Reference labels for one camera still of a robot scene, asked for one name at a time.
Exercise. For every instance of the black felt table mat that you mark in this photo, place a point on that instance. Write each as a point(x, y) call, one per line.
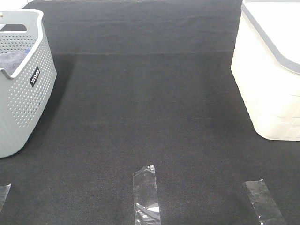
point(145, 83)

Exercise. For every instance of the right clear tape strip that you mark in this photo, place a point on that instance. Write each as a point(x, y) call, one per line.
point(264, 205)

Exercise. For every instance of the clear tape strip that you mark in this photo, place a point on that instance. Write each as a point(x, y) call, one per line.
point(4, 190)
point(264, 205)
point(145, 197)

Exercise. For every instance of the centre clear tape strip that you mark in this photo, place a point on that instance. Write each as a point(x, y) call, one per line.
point(145, 197)

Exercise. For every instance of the grey perforated laundry basket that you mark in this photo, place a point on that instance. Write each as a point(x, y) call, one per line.
point(25, 93)

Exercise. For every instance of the grey-purple towel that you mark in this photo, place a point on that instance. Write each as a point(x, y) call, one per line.
point(11, 60)

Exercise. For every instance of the white storage bin grey rim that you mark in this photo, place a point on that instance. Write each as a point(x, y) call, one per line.
point(266, 66)

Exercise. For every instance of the left clear tape strip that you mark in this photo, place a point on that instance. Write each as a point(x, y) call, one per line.
point(4, 190)

